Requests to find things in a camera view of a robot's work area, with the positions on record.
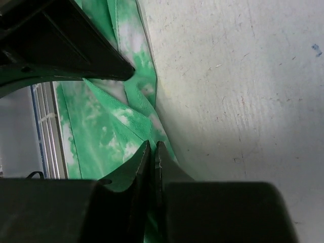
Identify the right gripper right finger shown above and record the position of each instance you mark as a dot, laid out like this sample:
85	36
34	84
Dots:
213	211

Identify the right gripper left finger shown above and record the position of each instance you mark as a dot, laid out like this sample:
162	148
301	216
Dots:
76	207

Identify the aluminium rail frame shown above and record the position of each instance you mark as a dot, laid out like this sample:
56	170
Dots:
44	102

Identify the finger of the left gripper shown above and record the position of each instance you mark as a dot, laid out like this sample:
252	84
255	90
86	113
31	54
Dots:
44	41

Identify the green tie-dye trousers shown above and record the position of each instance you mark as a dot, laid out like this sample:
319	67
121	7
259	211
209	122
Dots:
112	136

